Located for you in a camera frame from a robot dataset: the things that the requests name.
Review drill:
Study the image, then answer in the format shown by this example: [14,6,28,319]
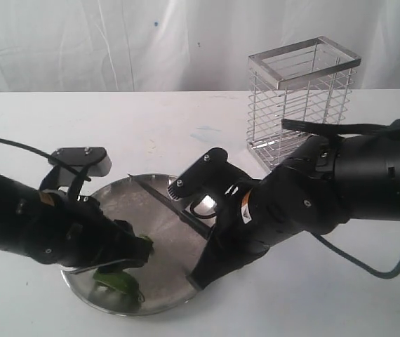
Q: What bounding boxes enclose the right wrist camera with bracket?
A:
[167,147,252,214]

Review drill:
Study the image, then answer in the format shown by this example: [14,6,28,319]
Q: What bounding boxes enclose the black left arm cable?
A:
[0,132,92,183]

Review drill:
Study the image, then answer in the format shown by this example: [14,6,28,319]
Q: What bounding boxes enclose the green vegetable piece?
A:
[93,234,155,303]

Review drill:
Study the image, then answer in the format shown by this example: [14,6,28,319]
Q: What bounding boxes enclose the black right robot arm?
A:
[188,119,400,290]

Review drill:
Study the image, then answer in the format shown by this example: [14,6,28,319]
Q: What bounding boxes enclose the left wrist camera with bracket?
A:
[39,147,112,200]

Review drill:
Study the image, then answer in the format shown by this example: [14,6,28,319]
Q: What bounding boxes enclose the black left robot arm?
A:
[0,159,153,273]

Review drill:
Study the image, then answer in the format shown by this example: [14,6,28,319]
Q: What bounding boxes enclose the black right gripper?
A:
[187,168,347,290]

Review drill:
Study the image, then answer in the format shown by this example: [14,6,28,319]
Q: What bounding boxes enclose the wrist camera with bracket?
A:
[167,147,252,214]
[39,147,112,200]

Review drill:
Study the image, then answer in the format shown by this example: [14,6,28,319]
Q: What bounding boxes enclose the black knife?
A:
[128,174,211,240]

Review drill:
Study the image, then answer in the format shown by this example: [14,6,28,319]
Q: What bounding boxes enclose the chrome wire utensil holder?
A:
[246,36,361,172]

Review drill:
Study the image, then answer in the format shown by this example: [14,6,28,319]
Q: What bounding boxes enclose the round stainless steel plate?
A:
[62,173,206,316]

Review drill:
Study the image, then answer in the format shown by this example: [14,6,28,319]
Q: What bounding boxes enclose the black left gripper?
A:
[18,190,153,275]

